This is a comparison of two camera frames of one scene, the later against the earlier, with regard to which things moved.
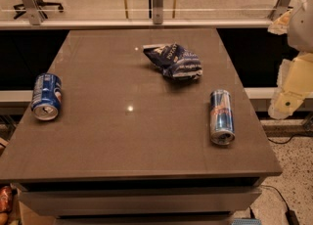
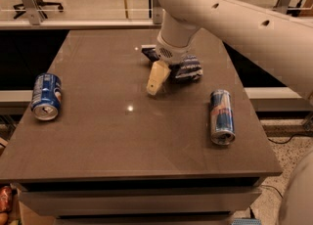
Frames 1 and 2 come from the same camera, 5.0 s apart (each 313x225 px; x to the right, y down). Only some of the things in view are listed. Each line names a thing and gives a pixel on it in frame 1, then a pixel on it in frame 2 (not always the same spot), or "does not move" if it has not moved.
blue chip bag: x=174 y=60 does not move
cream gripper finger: x=294 y=82 to x=173 y=44
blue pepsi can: x=47 y=96 does not move
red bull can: x=221 y=117 does not move
